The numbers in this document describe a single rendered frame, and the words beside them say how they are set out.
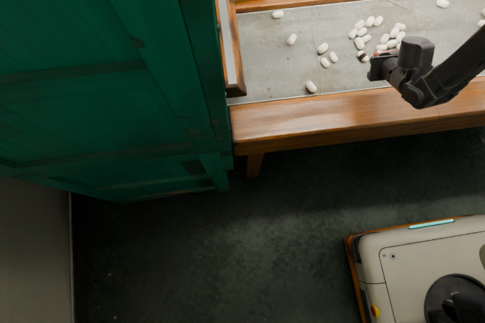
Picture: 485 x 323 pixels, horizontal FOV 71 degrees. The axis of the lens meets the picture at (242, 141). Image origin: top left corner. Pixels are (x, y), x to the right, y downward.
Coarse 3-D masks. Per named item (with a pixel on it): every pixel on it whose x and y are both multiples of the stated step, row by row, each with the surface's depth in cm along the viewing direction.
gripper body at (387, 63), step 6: (372, 60) 85; (378, 60) 85; (384, 60) 85; (390, 60) 84; (396, 60) 83; (372, 66) 86; (378, 66) 86; (384, 66) 85; (390, 66) 82; (396, 66) 81; (372, 72) 87; (378, 72) 87; (384, 72) 84; (390, 72) 82; (372, 78) 88; (378, 78) 88; (384, 78) 85
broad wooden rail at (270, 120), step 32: (320, 96) 99; (352, 96) 97; (384, 96) 97; (480, 96) 97; (256, 128) 94; (288, 128) 94; (320, 128) 94; (352, 128) 95; (384, 128) 99; (416, 128) 105; (448, 128) 110
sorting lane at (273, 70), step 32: (384, 0) 108; (416, 0) 108; (448, 0) 108; (480, 0) 108; (256, 32) 105; (288, 32) 105; (320, 32) 105; (384, 32) 105; (416, 32) 105; (448, 32) 105; (256, 64) 102; (288, 64) 102; (320, 64) 102; (352, 64) 102; (256, 96) 99; (288, 96) 99
